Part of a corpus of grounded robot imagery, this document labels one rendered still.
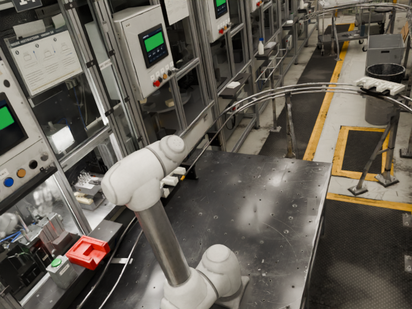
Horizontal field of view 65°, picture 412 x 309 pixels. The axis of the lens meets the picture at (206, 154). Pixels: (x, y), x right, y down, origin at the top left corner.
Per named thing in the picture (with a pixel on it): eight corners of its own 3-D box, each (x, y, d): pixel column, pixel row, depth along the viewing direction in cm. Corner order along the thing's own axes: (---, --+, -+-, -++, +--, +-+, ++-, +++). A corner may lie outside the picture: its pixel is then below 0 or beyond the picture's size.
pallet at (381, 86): (352, 91, 282) (352, 80, 277) (362, 86, 288) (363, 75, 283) (392, 102, 255) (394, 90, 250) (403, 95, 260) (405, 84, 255)
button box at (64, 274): (65, 289, 141) (54, 272, 135) (53, 284, 145) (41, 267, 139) (78, 274, 147) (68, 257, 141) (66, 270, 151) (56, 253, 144)
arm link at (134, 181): (223, 306, 138) (184, 346, 127) (199, 289, 150) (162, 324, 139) (160, 148, 107) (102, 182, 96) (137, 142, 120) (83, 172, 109)
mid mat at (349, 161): (393, 183, 291) (393, 183, 291) (328, 175, 315) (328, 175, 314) (393, 129, 364) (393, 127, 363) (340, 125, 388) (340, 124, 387)
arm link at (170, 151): (165, 141, 131) (138, 158, 124) (178, 121, 115) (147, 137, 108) (184, 167, 129) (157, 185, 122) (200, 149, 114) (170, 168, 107)
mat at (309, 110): (309, 171, 326) (309, 170, 326) (253, 164, 352) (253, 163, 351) (355, 22, 750) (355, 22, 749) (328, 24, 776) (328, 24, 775)
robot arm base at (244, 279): (252, 271, 160) (252, 265, 157) (237, 312, 144) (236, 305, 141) (219, 263, 168) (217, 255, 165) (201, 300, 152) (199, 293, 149)
